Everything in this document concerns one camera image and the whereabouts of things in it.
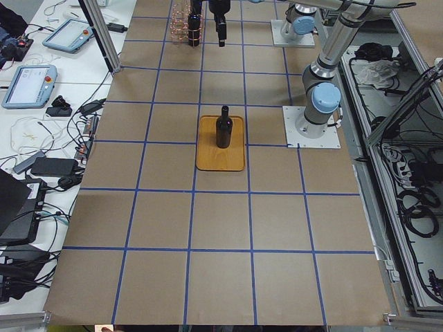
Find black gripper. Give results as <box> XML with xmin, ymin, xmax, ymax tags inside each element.
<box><xmin>208</xmin><ymin>0</ymin><xmax>230</xmax><ymax>47</ymax></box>

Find dark wine bottle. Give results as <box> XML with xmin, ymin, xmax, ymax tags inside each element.
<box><xmin>188</xmin><ymin>0</ymin><xmax>202</xmax><ymax>47</ymax></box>
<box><xmin>216</xmin><ymin>105</ymin><xmax>233</xmax><ymax>149</ymax></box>

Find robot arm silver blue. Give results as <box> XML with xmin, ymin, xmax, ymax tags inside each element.
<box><xmin>286</xmin><ymin>1</ymin><xmax>416</xmax><ymax>139</ymax></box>
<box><xmin>282</xmin><ymin>2</ymin><xmax>317</xmax><ymax>39</ymax></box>

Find wooden tray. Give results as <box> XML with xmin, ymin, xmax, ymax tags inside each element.
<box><xmin>196</xmin><ymin>115</ymin><xmax>246</xmax><ymax>172</ymax></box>

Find teach pendant far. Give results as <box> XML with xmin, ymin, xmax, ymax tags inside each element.
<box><xmin>42</xmin><ymin>19</ymin><xmax>94</xmax><ymax>54</ymax></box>

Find teach pendant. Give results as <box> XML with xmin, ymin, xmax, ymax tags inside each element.
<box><xmin>42</xmin><ymin>19</ymin><xmax>94</xmax><ymax>54</ymax></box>
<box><xmin>1</xmin><ymin>64</ymin><xmax>57</xmax><ymax>109</ymax></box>

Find white crumpled cloth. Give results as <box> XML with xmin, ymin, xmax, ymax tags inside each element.
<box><xmin>356</xmin><ymin>59</ymin><xmax>400</xmax><ymax>89</ymax></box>

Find black small clamp device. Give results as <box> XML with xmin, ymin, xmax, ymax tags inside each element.
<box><xmin>46</xmin><ymin>95</ymin><xmax>73</xmax><ymax>117</ymax></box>

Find teach pendant near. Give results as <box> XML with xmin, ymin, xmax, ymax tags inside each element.
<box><xmin>1</xmin><ymin>64</ymin><xmax>57</xmax><ymax>109</ymax></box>

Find black power adapter brick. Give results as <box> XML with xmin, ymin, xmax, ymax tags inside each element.
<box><xmin>30</xmin><ymin>157</ymin><xmax>78</xmax><ymax>177</ymax></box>

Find black laptop computer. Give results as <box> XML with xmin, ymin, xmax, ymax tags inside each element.
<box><xmin>1</xmin><ymin>170</ymin><xmax>46</xmax><ymax>246</ymax></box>

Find black box with label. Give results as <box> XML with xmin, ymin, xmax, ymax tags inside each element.
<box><xmin>1</xmin><ymin>244</ymin><xmax>50</xmax><ymax>304</ymax></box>

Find copper wire bottle basket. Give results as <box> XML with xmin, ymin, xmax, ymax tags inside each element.
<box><xmin>170</xmin><ymin>0</ymin><xmax>203</xmax><ymax>45</ymax></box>

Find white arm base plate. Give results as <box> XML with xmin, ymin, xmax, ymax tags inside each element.
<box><xmin>271</xmin><ymin>17</ymin><xmax>315</xmax><ymax>48</ymax></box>
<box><xmin>282</xmin><ymin>106</ymin><xmax>341</xmax><ymax>149</ymax></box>

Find aluminium frame post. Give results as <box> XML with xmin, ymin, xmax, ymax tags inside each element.
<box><xmin>78</xmin><ymin>0</ymin><xmax>121</xmax><ymax>75</ymax></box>

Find black bag on frame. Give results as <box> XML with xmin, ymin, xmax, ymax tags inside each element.
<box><xmin>354</xmin><ymin>42</ymin><xmax>393</xmax><ymax>62</ymax></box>

